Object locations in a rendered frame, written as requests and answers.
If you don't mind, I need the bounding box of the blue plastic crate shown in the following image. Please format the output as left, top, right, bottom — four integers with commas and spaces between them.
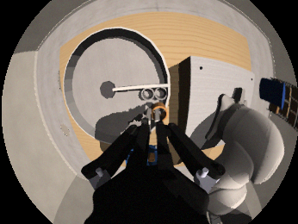
125, 145, 158, 165

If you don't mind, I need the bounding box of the bronze bushing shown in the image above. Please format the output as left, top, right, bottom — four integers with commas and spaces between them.
148, 152, 155, 162
152, 103, 168, 121

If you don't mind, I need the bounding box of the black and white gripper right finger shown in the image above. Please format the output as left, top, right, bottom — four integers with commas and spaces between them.
155, 108, 226, 203

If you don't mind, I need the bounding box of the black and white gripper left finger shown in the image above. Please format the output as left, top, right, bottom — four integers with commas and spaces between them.
81, 109, 152, 202

